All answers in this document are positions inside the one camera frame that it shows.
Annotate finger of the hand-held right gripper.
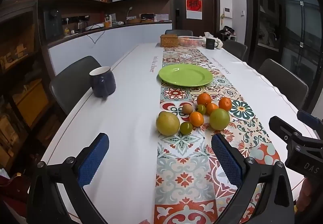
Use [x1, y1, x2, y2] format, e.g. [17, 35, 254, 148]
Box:
[268, 115, 303, 155]
[297, 110, 323, 139]

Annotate white counter cabinets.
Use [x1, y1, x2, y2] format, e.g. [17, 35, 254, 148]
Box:
[47, 22, 173, 76]

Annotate green plate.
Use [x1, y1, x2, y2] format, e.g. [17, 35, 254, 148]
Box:
[158, 63, 214, 87]

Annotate woven wicker box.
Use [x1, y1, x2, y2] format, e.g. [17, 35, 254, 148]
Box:
[160, 34, 179, 48]

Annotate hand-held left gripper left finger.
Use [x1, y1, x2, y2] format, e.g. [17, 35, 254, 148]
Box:
[26, 133, 110, 224]

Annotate patterned table runner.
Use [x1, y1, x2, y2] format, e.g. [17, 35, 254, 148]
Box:
[154, 46, 282, 224]

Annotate white and pink basket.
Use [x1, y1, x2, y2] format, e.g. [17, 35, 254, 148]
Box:
[178, 36, 204, 47]

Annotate red and white door poster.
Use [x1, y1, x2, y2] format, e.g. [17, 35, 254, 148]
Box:
[186, 0, 203, 20]

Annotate person's right hand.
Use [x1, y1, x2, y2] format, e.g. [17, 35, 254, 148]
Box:
[296, 177, 323, 214]

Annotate large green apple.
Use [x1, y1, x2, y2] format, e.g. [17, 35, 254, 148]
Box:
[209, 108, 231, 131]

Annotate large yellow-green pear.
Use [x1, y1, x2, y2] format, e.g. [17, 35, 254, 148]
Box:
[156, 111, 180, 136]

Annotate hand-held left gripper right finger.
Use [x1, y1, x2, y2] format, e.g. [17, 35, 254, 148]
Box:
[211, 134, 296, 224]

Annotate black cable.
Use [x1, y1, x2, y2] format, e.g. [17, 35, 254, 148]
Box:
[86, 23, 106, 44]

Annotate orange mandarin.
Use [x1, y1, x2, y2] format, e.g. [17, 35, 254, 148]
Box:
[206, 103, 219, 116]
[196, 93, 212, 107]
[218, 97, 233, 112]
[189, 111, 204, 127]

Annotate white cloth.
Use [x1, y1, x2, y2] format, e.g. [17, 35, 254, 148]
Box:
[198, 32, 224, 49]

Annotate glass sliding door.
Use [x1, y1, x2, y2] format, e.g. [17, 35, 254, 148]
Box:
[276, 0, 321, 93]

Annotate black mug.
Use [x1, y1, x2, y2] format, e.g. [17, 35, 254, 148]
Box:
[205, 38, 219, 50]

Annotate navy blue mug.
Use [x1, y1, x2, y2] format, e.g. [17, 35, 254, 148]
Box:
[89, 66, 117, 100]

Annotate dark bag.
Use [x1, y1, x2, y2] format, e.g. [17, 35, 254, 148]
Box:
[218, 25, 237, 38]

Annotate yellow storage boxes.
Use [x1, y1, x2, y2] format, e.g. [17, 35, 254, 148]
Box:
[11, 80, 49, 127]

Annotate grey dining chair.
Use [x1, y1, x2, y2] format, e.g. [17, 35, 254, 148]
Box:
[258, 59, 309, 111]
[222, 39, 248, 61]
[165, 29, 193, 37]
[49, 56, 102, 116]

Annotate black coffee machine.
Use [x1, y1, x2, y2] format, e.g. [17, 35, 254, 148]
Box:
[42, 9, 63, 41]

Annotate black box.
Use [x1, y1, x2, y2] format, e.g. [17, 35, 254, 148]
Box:
[140, 13, 155, 23]

